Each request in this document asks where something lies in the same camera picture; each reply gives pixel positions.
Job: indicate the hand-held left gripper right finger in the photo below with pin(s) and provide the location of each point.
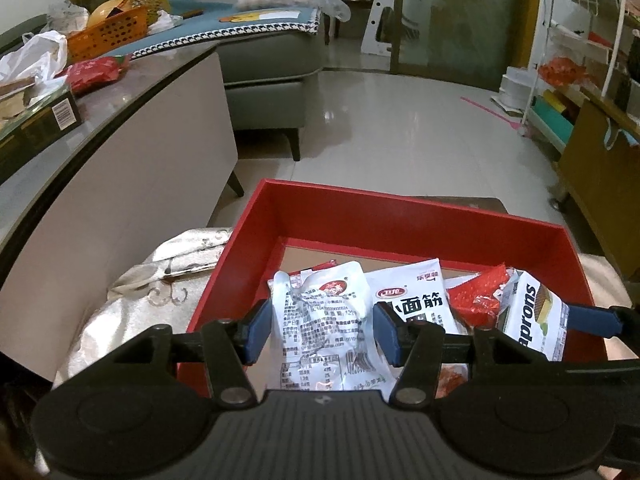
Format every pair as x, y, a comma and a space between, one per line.
387, 335

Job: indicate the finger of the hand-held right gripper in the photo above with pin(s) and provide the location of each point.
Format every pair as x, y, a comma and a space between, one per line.
590, 317
620, 372

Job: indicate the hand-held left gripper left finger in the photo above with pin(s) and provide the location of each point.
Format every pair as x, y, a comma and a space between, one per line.
257, 332

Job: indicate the white packet black characters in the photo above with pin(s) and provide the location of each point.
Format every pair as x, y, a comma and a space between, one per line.
425, 305

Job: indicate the white wafer packet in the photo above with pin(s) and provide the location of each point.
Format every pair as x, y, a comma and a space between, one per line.
530, 320

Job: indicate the small white red-logo packet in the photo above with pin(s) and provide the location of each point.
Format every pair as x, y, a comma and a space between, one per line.
320, 320

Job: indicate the red foil packet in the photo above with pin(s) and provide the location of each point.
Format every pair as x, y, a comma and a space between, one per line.
452, 380

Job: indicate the red gummy packet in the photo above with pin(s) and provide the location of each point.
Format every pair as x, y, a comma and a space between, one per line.
470, 300

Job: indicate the red cardboard box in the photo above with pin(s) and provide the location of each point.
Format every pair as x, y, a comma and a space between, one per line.
400, 220

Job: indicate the wooden cabinet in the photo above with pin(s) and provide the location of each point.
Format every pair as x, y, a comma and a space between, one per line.
600, 175

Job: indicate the brown wooden table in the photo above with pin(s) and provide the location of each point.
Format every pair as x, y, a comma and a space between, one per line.
460, 204

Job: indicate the teal storage bin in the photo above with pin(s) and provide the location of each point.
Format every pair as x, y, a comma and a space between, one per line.
550, 120

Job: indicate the grey coffee table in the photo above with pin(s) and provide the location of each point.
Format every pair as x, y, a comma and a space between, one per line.
125, 170

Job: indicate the pink fly swatter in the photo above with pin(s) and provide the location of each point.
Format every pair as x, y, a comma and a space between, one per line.
492, 114

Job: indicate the white stacked containers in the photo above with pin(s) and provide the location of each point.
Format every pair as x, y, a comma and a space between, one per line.
517, 87

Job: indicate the grey sofa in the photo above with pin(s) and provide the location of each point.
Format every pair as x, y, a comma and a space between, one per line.
265, 85

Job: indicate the white perforated board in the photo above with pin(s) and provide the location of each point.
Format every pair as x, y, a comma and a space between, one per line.
372, 40

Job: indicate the dark box with barcode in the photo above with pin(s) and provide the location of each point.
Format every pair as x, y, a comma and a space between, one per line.
40, 130

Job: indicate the teal sofa cover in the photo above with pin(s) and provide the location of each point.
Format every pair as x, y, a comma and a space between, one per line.
225, 30

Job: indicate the red crinkled packet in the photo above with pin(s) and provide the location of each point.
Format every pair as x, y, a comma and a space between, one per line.
95, 72

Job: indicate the glass sliding door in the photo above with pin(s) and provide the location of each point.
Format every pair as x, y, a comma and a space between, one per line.
460, 25

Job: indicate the orange plastic basket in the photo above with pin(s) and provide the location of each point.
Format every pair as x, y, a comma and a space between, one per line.
110, 35

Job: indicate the clear plastic bag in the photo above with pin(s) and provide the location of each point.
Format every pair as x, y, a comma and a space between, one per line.
300, 2

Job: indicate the yellow plastic bowl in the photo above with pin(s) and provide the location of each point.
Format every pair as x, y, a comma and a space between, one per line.
107, 10

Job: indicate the crumpled white plastic bag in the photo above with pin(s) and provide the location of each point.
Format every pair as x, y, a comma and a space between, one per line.
67, 12

